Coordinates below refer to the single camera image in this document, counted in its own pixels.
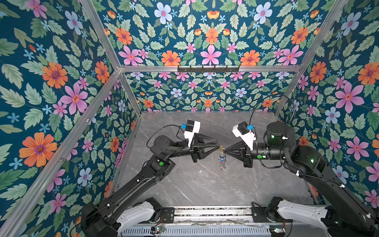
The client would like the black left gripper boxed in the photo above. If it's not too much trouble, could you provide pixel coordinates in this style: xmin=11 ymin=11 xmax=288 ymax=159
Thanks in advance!
xmin=166 ymin=132 xmax=220 ymax=163

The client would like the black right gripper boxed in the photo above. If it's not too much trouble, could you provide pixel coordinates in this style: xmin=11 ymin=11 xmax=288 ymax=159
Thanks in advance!
xmin=223 ymin=140 xmax=288 ymax=168

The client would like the large black yellow keyring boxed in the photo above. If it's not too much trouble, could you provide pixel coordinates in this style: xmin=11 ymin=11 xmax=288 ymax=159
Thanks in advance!
xmin=219 ymin=146 xmax=227 ymax=170

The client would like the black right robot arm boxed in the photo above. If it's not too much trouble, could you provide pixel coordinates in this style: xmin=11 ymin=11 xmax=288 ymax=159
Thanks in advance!
xmin=224 ymin=121 xmax=379 ymax=237

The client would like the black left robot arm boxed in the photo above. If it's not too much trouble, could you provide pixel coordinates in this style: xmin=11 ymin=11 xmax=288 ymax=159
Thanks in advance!
xmin=81 ymin=133 xmax=220 ymax=237

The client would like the white ventilation grille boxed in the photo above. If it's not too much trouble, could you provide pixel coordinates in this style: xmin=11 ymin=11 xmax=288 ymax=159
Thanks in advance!
xmin=118 ymin=226 xmax=271 ymax=237

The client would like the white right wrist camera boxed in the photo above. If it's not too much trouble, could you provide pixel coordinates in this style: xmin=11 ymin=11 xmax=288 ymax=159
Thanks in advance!
xmin=232 ymin=121 xmax=257 ymax=150

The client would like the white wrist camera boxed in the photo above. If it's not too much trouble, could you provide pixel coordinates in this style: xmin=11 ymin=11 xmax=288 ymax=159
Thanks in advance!
xmin=181 ymin=120 xmax=201 ymax=147
xmin=232 ymin=121 xmax=257 ymax=150

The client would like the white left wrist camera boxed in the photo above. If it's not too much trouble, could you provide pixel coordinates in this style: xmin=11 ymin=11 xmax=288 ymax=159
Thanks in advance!
xmin=181 ymin=120 xmax=201 ymax=147

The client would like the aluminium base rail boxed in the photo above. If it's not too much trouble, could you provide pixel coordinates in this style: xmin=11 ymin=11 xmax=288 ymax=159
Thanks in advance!
xmin=159 ymin=205 xmax=326 ymax=226

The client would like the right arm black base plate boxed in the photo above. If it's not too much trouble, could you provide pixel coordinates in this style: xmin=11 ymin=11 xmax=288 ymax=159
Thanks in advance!
xmin=251 ymin=202 xmax=293 ymax=224

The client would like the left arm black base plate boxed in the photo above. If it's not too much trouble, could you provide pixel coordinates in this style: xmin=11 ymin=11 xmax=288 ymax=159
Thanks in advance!
xmin=149 ymin=207 xmax=175 ymax=224

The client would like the black wall hook rack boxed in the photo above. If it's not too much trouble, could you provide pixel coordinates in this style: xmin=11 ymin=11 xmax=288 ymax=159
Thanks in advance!
xmin=177 ymin=65 xmax=240 ymax=74

